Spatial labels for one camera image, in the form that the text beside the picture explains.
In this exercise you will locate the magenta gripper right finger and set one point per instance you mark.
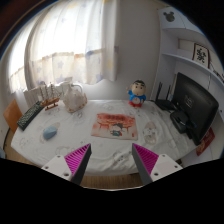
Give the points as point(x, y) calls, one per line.
point(152, 167)

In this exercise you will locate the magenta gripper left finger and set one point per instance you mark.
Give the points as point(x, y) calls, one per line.
point(72, 166)

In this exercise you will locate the black computer monitor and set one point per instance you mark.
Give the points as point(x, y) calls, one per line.
point(197, 103)

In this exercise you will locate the white patterned tablecloth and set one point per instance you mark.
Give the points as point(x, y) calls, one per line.
point(109, 157)

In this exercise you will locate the black monitor base box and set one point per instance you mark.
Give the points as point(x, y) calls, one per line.
point(179, 120)

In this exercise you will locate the black wifi router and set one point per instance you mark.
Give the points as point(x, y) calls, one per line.
point(163, 104)

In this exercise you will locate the red paper card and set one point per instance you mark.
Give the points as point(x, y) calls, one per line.
point(206, 141)

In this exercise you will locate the black keyboard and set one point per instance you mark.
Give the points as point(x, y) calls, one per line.
point(29, 115)

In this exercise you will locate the large white conch shell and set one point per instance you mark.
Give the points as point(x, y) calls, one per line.
point(74, 98)

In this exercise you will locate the wooden model sailing ship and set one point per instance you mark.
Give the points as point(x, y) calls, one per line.
point(49, 96)

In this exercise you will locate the cartoon boy figurine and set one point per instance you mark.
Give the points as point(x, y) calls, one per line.
point(136, 93)

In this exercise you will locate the orange wooden chair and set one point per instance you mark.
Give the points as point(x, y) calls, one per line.
point(12, 114)

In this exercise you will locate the framed picture on shelf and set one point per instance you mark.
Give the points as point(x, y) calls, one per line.
point(201, 55)

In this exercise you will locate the white shelf unit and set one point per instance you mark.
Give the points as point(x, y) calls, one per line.
point(177, 38)

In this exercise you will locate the sheer white curtain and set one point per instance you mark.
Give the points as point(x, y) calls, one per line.
point(73, 40)

